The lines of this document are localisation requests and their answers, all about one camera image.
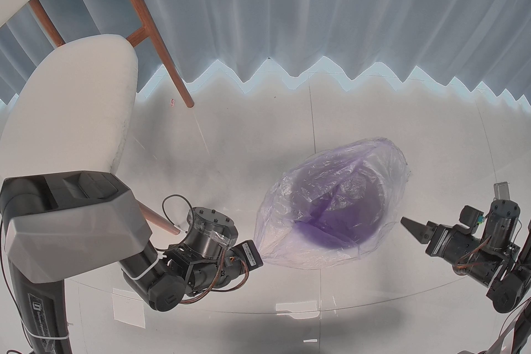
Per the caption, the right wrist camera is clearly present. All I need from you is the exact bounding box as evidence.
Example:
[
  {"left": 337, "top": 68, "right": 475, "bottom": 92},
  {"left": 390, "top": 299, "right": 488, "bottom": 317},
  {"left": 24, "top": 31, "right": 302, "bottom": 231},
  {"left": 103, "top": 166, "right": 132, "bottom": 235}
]
[{"left": 459, "top": 204, "right": 485, "bottom": 236}]

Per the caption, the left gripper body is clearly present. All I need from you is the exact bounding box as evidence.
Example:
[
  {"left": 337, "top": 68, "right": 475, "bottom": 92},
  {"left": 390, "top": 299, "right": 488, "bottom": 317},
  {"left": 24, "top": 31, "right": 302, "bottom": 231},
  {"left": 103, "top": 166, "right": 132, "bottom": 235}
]
[{"left": 222, "top": 240, "right": 264, "bottom": 282}]

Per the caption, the purple plastic bag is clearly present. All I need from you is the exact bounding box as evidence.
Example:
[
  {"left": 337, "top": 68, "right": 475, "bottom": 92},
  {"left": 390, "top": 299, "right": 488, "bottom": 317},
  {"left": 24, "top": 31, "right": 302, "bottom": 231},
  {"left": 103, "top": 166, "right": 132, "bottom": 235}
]
[{"left": 254, "top": 137, "right": 411, "bottom": 271}]

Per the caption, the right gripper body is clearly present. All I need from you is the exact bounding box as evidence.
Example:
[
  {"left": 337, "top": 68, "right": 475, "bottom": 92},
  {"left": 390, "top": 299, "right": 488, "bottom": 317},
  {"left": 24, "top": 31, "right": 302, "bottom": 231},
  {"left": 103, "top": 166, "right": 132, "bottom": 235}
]
[{"left": 425, "top": 221, "right": 490, "bottom": 281}]

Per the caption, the white cushioned wooden chair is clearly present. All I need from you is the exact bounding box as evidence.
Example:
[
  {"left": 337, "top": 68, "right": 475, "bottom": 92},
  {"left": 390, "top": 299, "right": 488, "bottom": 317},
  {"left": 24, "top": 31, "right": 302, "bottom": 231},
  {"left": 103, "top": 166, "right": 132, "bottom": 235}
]
[{"left": 0, "top": 0, "right": 195, "bottom": 237}]

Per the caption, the black cable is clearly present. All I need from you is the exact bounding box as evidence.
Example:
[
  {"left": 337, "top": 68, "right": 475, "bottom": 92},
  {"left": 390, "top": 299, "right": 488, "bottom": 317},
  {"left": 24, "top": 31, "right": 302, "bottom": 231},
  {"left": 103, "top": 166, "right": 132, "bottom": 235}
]
[{"left": 161, "top": 194, "right": 194, "bottom": 231}]

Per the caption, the white trash bin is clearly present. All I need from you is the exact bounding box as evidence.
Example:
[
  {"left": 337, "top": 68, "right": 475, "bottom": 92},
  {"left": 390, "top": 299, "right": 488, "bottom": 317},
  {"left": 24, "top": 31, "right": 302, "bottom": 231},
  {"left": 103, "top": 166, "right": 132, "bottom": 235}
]
[{"left": 272, "top": 159, "right": 386, "bottom": 262}]

